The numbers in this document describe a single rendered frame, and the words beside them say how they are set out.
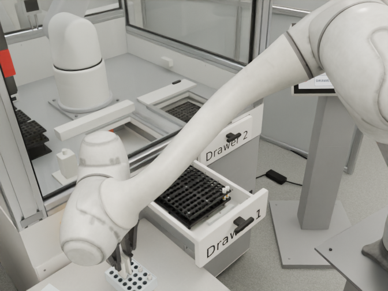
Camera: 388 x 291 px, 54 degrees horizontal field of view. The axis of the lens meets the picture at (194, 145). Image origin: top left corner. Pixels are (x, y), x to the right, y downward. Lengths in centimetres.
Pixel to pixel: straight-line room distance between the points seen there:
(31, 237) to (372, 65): 93
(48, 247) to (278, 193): 174
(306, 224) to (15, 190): 167
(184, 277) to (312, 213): 125
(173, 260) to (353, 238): 56
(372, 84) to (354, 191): 225
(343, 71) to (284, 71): 17
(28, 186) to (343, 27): 80
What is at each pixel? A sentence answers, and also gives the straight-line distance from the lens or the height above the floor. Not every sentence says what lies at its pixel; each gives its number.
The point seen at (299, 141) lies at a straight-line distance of 295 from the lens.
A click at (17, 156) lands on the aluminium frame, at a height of 116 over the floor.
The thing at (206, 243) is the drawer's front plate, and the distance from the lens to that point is 104.
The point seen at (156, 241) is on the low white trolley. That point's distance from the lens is 124.
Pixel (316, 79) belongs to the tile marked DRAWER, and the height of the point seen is 101.
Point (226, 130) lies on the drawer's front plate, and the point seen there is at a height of 93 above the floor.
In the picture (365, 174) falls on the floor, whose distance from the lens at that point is 293.
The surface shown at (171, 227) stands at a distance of 112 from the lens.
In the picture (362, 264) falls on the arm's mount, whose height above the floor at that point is 78.
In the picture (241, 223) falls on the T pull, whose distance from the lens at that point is 107.
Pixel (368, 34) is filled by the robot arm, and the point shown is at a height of 151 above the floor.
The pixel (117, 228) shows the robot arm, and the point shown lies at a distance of 70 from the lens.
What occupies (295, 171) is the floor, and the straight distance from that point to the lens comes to 281.
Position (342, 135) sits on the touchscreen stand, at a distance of 197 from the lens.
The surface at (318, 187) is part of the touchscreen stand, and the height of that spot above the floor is 35.
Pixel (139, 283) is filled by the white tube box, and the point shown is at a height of 80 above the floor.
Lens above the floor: 167
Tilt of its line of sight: 34 degrees down
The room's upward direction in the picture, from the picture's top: 1 degrees counter-clockwise
